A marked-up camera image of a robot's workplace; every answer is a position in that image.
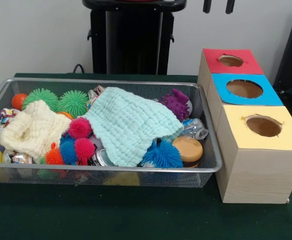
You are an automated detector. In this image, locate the cream waffle cloth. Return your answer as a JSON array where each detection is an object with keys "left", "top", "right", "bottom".
[{"left": 0, "top": 99, "right": 73, "bottom": 163}]

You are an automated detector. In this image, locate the tan toy burger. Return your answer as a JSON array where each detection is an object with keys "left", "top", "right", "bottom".
[{"left": 172, "top": 136, "right": 204, "bottom": 169}]

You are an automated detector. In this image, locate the silver wire mesh bin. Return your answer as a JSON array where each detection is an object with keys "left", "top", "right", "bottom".
[{"left": 0, "top": 77, "right": 223, "bottom": 189}]

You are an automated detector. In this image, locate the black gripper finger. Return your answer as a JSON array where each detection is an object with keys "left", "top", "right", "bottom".
[
  {"left": 202, "top": 0, "right": 213, "bottom": 14},
  {"left": 225, "top": 0, "right": 237, "bottom": 15}
]

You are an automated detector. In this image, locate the orange smooth ball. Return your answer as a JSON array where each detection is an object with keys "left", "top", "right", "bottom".
[{"left": 10, "top": 93, "right": 28, "bottom": 111}]

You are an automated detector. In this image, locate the wooden box with three holes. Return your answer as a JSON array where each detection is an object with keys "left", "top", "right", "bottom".
[{"left": 197, "top": 48, "right": 292, "bottom": 205}]

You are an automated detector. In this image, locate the crushed clear plastic bottle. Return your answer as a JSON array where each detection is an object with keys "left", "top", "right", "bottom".
[{"left": 182, "top": 117, "right": 209, "bottom": 140}]

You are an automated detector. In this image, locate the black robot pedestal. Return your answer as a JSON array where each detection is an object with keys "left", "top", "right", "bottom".
[{"left": 82, "top": 0, "right": 188, "bottom": 76}]

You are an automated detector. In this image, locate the purple spiky monster toy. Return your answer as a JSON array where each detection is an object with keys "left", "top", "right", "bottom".
[{"left": 159, "top": 88, "right": 193, "bottom": 120}]

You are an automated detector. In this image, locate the black cable loop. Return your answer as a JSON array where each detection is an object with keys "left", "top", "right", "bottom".
[{"left": 72, "top": 63, "right": 85, "bottom": 74}]

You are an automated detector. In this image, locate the mint green waffle cloth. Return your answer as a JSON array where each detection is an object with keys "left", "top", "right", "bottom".
[{"left": 77, "top": 86, "right": 184, "bottom": 168}]

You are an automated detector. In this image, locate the blue spiky rubber ball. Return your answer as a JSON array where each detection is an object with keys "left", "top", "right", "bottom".
[{"left": 141, "top": 138, "right": 184, "bottom": 169}]

